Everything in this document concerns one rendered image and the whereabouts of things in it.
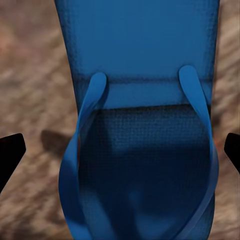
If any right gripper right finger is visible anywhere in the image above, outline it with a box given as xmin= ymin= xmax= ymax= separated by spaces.
xmin=224 ymin=133 xmax=240 ymax=173

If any sandal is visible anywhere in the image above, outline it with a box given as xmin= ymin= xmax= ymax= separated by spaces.
xmin=54 ymin=0 xmax=220 ymax=240

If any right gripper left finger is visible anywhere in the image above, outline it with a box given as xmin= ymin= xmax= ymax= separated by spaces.
xmin=0 ymin=133 xmax=26 ymax=193

